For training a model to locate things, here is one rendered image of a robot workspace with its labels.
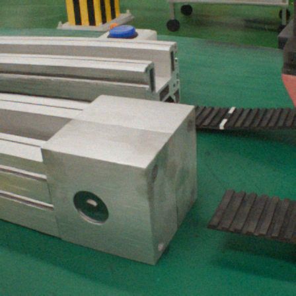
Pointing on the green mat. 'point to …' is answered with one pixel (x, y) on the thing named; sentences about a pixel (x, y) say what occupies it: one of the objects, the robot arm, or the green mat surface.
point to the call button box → (137, 35)
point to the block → (123, 176)
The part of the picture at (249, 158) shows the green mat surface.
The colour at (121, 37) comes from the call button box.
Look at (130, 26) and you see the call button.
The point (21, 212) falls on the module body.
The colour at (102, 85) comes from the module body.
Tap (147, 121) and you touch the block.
